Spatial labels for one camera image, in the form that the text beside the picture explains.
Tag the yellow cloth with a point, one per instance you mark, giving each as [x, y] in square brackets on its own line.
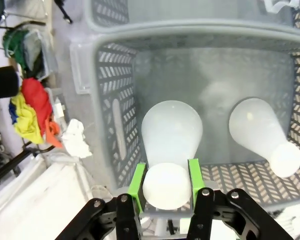
[27, 125]

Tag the orange cloth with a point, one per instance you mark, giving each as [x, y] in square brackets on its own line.
[52, 135]

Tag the black camera tripod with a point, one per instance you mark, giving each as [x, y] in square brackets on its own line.
[63, 11]

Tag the white frosted conical flask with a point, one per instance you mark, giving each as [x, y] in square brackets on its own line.
[172, 130]
[255, 125]

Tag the white base panel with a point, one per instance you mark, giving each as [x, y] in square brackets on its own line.
[40, 200]

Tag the green cloth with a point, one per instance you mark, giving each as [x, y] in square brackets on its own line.
[13, 47]

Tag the grey plastic woven basket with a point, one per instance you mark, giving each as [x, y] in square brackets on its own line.
[115, 75]

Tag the grey basket with label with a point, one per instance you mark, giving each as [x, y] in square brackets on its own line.
[110, 12]

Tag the white crumpled cloth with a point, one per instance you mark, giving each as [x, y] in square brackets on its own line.
[76, 140]

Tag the red cloth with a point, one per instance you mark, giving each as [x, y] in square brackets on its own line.
[36, 100]

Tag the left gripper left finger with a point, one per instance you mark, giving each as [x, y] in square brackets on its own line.
[126, 220]

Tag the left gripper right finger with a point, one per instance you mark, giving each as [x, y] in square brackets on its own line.
[215, 217]

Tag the clear plastic storage box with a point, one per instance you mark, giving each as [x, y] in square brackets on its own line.
[81, 70]

